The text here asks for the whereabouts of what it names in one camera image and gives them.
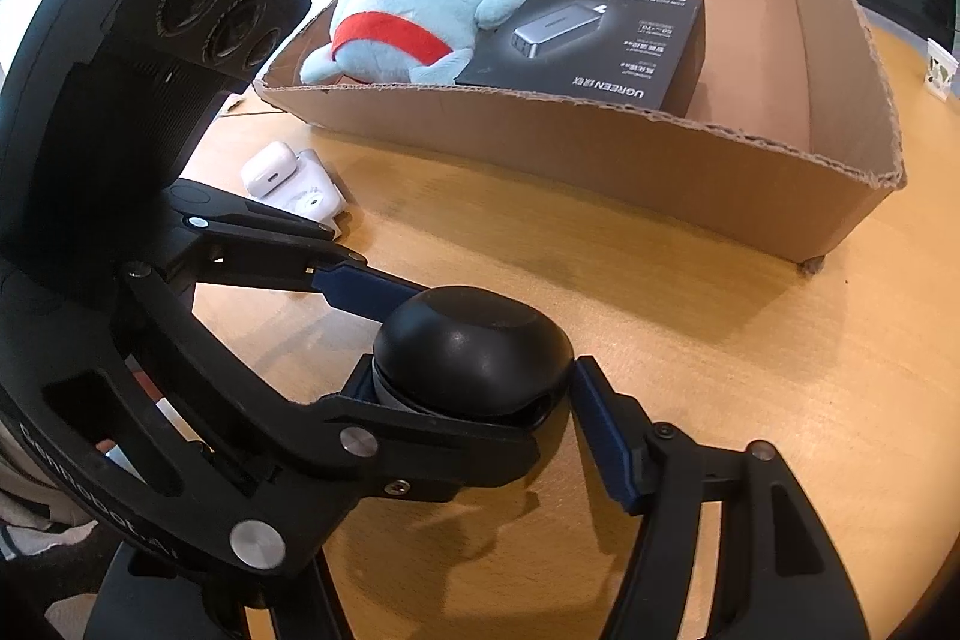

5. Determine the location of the light blue plush toy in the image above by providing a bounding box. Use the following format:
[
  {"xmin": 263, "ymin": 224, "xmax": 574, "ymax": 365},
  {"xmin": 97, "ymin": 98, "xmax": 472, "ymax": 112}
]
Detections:
[{"xmin": 300, "ymin": 0, "xmax": 554, "ymax": 86}]

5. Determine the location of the black charger box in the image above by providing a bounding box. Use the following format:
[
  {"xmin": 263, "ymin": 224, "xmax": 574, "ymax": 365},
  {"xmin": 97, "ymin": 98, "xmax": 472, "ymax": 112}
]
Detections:
[{"xmin": 454, "ymin": 0, "xmax": 707, "ymax": 114}]

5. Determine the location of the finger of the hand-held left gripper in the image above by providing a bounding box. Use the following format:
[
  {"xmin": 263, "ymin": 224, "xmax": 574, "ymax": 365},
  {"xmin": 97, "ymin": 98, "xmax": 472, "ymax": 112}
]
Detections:
[
  {"xmin": 166, "ymin": 179, "xmax": 432, "ymax": 330},
  {"xmin": 120, "ymin": 261, "xmax": 541, "ymax": 573}
]

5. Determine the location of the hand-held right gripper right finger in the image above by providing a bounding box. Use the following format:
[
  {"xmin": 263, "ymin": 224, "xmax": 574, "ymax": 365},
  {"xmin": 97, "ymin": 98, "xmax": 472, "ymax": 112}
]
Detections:
[{"xmin": 570, "ymin": 355, "xmax": 875, "ymax": 640}]

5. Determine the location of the black round case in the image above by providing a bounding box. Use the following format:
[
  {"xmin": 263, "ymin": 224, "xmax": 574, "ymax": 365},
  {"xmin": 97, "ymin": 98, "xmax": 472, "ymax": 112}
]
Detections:
[{"xmin": 373, "ymin": 285, "xmax": 575, "ymax": 431}]

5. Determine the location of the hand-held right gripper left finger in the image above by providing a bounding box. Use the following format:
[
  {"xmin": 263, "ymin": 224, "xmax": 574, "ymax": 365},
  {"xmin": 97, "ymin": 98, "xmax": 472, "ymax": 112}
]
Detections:
[{"xmin": 82, "ymin": 539, "xmax": 353, "ymax": 640}]

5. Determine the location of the white earbuds case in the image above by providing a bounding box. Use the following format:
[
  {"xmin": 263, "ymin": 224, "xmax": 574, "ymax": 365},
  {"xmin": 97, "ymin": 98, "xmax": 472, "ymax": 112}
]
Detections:
[{"xmin": 241, "ymin": 141, "xmax": 301, "ymax": 196}]

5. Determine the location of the small white leaf-print packet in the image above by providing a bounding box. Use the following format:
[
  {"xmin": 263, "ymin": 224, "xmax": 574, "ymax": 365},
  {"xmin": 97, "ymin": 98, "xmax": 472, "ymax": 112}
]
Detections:
[{"xmin": 924, "ymin": 38, "xmax": 957, "ymax": 97}]

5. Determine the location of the brown cardboard box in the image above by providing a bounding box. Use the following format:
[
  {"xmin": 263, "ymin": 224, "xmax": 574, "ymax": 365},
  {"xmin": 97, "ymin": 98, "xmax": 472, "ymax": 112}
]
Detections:
[{"xmin": 255, "ymin": 0, "xmax": 907, "ymax": 276}]

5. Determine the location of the white plastic device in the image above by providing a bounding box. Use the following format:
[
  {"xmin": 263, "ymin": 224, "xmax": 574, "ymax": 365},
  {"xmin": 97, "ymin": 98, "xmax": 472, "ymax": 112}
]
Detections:
[{"xmin": 259, "ymin": 149, "xmax": 347, "ymax": 236}]

